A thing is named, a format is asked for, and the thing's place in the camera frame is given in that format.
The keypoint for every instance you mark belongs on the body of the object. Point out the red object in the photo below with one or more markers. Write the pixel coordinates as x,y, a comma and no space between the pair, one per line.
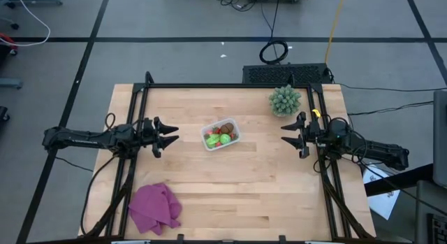
7,39

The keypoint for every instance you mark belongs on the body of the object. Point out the black beam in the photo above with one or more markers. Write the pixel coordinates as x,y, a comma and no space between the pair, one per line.
401,179

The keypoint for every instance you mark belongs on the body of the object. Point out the clear plastic tupperware container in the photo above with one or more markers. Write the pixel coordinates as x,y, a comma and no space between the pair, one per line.
205,145

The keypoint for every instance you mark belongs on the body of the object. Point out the black metal table frame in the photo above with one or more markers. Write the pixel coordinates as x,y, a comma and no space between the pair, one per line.
227,85

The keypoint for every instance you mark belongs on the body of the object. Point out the brown toy kiwi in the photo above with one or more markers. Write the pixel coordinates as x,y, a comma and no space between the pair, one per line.
227,128

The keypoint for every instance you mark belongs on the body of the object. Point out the white printed paper sheet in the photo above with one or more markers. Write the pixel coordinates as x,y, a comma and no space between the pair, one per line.
382,202

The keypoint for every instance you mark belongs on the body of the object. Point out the grey furniture base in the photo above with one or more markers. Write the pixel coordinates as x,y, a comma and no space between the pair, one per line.
38,0

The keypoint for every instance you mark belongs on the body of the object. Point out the black keyboard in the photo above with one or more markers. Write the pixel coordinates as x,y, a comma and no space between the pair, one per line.
438,230

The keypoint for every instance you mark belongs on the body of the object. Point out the purple cloth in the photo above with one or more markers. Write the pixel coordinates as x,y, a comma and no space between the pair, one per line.
153,209

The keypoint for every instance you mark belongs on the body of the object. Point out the black caster wheel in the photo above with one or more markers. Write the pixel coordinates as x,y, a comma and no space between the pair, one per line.
3,113

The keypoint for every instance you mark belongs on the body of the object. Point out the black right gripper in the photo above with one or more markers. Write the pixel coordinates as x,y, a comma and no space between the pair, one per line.
314,137

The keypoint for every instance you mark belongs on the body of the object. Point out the green succulent plant in pot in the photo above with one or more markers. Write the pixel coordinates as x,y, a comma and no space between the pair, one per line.
284,100

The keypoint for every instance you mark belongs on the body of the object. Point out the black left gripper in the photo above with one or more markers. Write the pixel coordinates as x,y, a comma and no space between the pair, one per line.
150,135

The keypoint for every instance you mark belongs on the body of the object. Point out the green leafy toy lettuce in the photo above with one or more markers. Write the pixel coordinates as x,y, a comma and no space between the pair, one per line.
212,141

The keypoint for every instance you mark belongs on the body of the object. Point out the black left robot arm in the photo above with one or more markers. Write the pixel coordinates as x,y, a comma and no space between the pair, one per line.
87,139

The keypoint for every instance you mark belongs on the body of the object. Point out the grey furniture leg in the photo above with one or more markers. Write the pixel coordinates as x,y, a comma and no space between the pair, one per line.
10,83

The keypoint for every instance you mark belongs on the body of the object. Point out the grey desk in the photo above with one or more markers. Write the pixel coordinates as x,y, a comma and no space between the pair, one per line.
429,202

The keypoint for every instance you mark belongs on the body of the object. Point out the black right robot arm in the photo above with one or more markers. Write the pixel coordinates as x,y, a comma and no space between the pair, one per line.
370,148

